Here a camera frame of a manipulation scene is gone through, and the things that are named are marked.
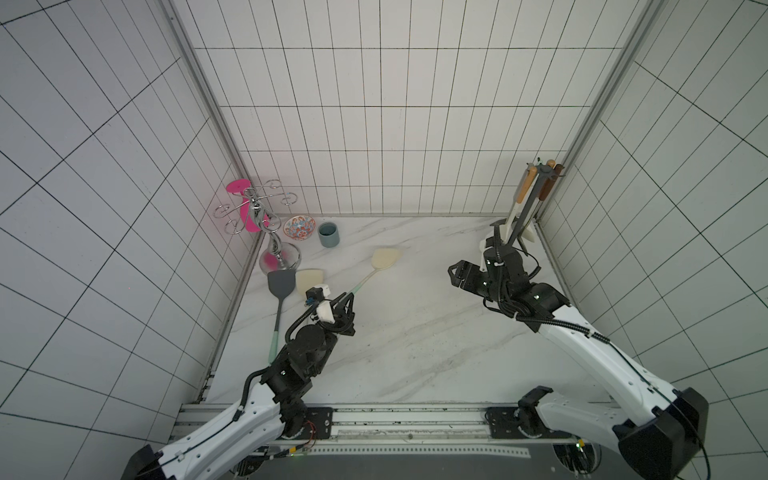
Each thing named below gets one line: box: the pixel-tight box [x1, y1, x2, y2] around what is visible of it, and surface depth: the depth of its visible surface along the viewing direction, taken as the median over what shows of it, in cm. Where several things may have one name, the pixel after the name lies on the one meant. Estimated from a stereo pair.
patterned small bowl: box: [283, 215, 317, 241], surface depth 116 cm
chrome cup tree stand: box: [214, 179, 300, 272], surface depth 100 cm
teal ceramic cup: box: [318, 222, 340, 248], surface depth 112 cm
